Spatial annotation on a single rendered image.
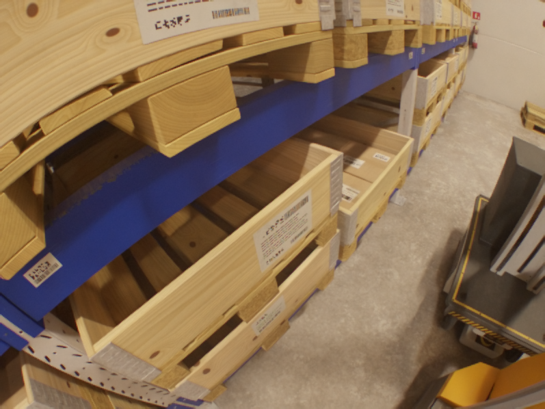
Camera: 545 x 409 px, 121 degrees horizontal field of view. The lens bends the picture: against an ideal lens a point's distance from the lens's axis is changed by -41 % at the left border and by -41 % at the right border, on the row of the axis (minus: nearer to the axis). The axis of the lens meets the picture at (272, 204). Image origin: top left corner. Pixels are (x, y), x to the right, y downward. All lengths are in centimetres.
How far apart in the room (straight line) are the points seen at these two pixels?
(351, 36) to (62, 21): 66
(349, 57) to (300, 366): 132
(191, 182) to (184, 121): 15
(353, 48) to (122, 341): 89
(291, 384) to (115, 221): 113
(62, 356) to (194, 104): 59
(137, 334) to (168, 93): 44
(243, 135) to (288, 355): 113
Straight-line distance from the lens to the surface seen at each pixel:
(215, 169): 52
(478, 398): 116
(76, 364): 70
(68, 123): 35
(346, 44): 76
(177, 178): 48
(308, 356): 139
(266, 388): 137
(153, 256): 89
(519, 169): 132
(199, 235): 86
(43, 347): 64
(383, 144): 174
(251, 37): 47
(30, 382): 70
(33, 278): 50
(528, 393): 60
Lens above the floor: 135
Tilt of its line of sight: 41 degrees down
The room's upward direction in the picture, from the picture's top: 11 degrees counter-clockwise
